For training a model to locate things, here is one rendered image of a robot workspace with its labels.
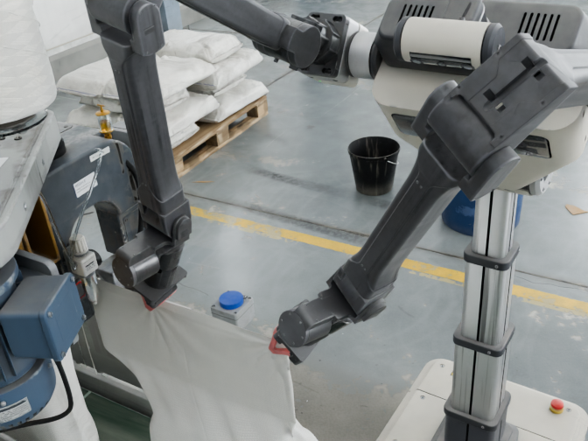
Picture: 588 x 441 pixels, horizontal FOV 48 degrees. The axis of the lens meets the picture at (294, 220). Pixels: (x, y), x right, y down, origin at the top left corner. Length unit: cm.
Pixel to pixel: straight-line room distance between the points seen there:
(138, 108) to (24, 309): 32
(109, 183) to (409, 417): 122
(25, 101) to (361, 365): 198
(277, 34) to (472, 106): 55
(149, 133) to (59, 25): 561
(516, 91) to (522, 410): 163
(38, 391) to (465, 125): 75
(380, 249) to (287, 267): 238
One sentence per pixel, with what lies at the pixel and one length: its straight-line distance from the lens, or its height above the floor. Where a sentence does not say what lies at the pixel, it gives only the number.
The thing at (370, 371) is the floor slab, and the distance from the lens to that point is 267.
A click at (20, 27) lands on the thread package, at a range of 97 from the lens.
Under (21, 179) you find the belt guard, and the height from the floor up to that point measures 142.
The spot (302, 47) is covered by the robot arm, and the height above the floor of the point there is 151.
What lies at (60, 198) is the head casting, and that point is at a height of 128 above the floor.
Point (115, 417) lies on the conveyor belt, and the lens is 212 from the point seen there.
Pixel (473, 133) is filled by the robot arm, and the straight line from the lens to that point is 69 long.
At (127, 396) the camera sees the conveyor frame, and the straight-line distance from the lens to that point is 215.
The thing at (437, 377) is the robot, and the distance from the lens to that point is 228.
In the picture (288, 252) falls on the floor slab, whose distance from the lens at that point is 335.
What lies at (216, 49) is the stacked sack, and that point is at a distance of 464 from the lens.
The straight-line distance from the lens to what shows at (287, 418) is 130.
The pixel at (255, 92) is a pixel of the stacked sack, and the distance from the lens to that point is 482.
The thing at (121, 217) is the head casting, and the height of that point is 117.
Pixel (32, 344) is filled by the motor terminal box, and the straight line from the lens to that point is 102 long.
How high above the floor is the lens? 185
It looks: 31 degrees down
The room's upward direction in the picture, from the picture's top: 5 degrees counter-clockwise
